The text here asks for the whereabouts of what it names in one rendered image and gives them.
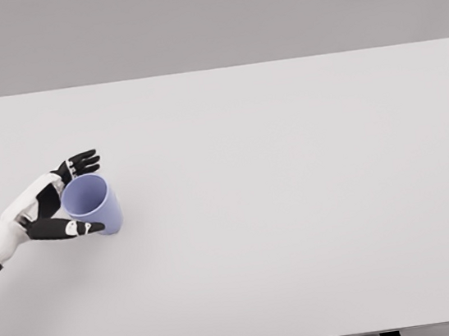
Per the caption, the light blue plastic cup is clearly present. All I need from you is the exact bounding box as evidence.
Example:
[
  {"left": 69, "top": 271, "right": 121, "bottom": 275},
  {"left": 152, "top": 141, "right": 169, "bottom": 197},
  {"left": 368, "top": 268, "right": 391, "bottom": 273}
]
[{"left": 57, "top": 170, "right": 126, "bottom": 241}]

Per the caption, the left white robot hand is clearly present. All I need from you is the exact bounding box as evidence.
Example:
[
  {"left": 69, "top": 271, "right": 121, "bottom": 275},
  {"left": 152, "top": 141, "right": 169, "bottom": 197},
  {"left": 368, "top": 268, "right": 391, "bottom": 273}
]
[{"left": 0, "top": 148, "right": 111, "bottom": 250}]

